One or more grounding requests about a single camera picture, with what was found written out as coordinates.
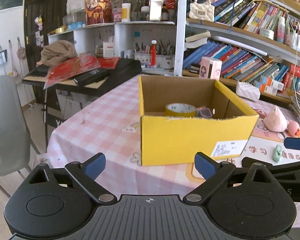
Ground cream quilted handbag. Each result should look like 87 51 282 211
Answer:
189 0 215 22

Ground yellow cardboard box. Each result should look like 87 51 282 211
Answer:
139 75 259 166

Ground brown knitted cloth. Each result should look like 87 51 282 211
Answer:
41 40 77 67

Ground purple grey small device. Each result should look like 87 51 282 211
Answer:
197 107 212 118

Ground small pink round plush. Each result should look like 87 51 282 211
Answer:
287 120 300 138

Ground white wooden bookshelf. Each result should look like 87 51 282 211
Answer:
47 0 300 104

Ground grey chair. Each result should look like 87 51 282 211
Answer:
0 75 40 198

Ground white orange box lower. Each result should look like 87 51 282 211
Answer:
254 81 277 95

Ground yellow tape roll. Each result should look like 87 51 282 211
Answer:
165 103 197 118

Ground white orange box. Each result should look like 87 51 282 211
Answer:
260 75 284 91
254 81 277 95

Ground white quilted pouch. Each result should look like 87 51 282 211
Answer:
236 82 261 101

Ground mint green small device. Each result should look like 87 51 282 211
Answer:
272 145 282 163

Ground red paper decorations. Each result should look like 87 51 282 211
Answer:
44 55 120 89

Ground white orange box upper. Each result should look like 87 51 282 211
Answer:
260 75 284 91

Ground pink cone plush toy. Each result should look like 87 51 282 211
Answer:
263 106 288 132

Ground pink cylindrical humidifier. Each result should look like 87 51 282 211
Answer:
199 57 222 80

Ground fortune god gift box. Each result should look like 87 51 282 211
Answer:
84 0 113 25

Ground black electronic keyboard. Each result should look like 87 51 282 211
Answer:
21 57 143 98

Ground row of lower shelf books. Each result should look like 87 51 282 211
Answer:
183 40 289 83

